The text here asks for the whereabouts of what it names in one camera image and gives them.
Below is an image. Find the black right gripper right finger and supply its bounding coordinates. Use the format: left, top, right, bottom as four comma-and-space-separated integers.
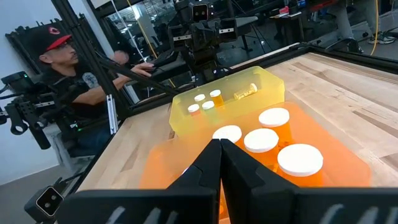
220, 138, 300, 191

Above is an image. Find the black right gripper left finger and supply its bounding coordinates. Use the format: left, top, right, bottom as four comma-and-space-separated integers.
167, 138, 223, 190

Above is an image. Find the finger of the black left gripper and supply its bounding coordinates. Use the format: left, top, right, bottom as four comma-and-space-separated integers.
203, 24, 218, 57
191, 26, 205, 58

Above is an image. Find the small clear pill bottle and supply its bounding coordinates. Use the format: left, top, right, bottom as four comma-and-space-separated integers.
233, 82, 259, 101

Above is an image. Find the translucent yellow plastic bin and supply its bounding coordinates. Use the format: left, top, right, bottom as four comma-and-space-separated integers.
169, 65, 286, 138

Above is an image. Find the translucent orange plastic bin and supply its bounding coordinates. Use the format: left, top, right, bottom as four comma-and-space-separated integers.
139, 101, 373, 224

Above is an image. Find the grey desk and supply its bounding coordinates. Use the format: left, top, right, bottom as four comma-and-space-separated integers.
234, 15, 259, 52

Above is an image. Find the person's hand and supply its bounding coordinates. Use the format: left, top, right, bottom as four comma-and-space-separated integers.
130, 62, 155, 78
112, 50, 130, 65

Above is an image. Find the silver metal bar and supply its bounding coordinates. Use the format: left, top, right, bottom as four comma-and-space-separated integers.
106, 94, 119, 135

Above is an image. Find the person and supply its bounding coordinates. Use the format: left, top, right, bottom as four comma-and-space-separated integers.
32, 24, 155, 156
334, 0, 398, 46

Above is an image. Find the person's black red cap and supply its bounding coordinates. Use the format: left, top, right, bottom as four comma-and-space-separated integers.
32, 25, 73, 54

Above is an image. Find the person's shoe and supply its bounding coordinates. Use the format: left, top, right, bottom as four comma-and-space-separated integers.
368, 30, 397, 45

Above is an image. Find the black depth camera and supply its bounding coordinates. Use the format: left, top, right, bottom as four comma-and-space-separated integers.
190, 2, 210, 23
24, 185, 65, 223

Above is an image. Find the yellow extension cable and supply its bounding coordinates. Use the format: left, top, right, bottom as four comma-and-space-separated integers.
369, 0, 381, 57

